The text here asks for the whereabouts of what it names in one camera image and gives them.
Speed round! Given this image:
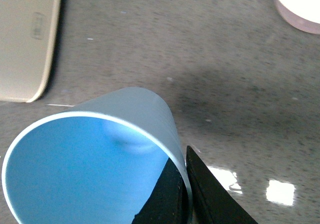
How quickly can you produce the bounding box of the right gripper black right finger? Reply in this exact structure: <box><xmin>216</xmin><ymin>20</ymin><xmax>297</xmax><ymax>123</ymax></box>
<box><xmin>186</xmin><ymin>146</ymin><xmax>257</xmax><ymax>224</ymax></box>

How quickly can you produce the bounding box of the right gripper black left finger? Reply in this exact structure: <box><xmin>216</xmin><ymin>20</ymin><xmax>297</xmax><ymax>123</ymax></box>
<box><xmin>132</xmin><ymin>159</ymin><xmax>188</xmax><ymax>224</ymax></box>

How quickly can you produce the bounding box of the blue plastic cup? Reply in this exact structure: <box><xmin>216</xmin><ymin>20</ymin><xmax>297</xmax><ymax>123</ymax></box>
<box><xmin>1</xmin><ymin>87</ymin><xmax>193</xmax><ymax>224</ymax></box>

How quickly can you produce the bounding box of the pink plastic bowl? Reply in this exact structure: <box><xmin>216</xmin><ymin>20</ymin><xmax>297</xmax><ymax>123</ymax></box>
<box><xmin>274</xmin><ymin>0</ymin><xmax>320</xmax><ymax>35</ymax></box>

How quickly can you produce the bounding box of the cream white toaster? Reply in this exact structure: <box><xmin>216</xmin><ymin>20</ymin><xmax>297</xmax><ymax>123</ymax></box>
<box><xmin>0</xmin><ymin>0</ymin><xmax>61</xmax><ymax>103</ymax></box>

